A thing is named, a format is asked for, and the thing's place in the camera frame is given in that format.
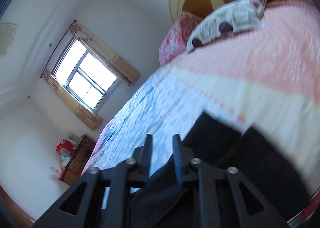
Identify white box on desk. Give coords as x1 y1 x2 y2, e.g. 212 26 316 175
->
50 165 62 177

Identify red gift bag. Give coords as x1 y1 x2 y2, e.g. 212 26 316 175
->
56 139 74 155

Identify white dotted pillow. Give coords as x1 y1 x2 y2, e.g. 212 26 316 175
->
186 0 267 53

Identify pink floral folded blanket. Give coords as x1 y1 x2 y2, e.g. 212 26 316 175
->
159 13 202 66

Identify black pants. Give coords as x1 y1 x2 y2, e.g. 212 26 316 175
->
131 113 310 227

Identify left beige curtain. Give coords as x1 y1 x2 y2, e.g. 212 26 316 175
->
42 71 103 131

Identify window with metal frame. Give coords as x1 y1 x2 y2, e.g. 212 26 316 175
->
52 37 120 113

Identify beige curtain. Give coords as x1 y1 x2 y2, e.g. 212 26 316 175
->
42 71 103 131
69 23 140 85

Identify light blue tissue box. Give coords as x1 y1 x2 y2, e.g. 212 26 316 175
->
61 153 72 169

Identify right beige curtain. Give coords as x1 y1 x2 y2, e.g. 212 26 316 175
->
69 23 140 85

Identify pink blue patchwork bedspread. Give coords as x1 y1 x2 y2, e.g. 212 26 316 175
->
81 0 320 226

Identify brown wooden desk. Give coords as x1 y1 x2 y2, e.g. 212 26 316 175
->
58 134 95 186

